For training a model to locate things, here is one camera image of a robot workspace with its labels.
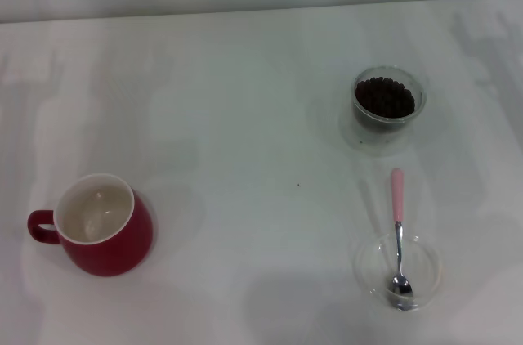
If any heap of coffee beans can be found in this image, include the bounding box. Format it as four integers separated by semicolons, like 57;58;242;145
354;76;417;118

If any clear glass bowl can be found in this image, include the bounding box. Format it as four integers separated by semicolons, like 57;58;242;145
352;232;445;313

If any clear glass saucer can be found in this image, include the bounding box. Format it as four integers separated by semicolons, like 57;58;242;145
338;107;414;157

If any pink handled metal spoon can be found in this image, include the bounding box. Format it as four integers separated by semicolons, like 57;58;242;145
386;168;414;301

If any clear glass cup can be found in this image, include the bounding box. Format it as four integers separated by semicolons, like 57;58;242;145
351;65;428;136

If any red mug white inside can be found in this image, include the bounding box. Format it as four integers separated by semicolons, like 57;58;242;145
27;172;155;278

